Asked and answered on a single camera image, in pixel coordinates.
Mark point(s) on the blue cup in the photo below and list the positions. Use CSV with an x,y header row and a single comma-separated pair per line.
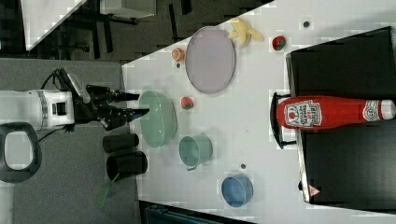
x,y
237,190

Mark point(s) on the strawberry toy near oven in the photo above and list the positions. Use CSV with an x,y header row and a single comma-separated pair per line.
x,y
279,42

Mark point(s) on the strawberry toy near bowl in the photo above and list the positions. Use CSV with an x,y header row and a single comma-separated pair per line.
x,y
187,103

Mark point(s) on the red plush ketchup bottle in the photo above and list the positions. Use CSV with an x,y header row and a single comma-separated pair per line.
x,y
328,112

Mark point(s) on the black cylinder cup lower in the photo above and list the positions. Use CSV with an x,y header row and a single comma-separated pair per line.
x,y
126,165

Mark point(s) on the black oven door handle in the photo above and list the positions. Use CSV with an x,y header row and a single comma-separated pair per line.
x,y
276,128

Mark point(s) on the grey foam mat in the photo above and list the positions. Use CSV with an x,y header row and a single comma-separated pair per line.
x,y
73,169

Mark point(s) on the green mug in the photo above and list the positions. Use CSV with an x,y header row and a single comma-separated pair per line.
x,y
194,150

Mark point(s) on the black cylinder cup upper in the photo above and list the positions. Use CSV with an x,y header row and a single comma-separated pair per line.
x,y
115,143

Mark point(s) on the black toaster oven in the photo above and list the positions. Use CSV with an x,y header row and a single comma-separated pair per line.
x,y
352,166

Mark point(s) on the orange slice toy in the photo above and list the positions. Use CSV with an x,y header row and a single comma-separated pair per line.
x,y
178,54

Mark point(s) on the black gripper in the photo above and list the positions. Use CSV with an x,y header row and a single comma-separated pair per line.
x,y
98,107

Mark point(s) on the black cylinder cup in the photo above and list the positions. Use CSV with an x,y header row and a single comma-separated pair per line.
x,y
126,165
115,143

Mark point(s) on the lilac oval plate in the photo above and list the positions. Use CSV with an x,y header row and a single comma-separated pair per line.
x,y
210,60

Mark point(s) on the peeled banana toy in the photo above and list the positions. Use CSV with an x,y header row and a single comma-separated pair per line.
x,y
243,31

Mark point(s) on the green ribbed bowl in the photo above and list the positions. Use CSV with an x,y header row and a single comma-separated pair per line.
x,y
159,126

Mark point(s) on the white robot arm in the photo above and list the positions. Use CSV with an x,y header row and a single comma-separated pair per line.
x,y
31,112

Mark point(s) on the white side table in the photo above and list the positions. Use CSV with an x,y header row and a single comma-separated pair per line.
x,y
41,17

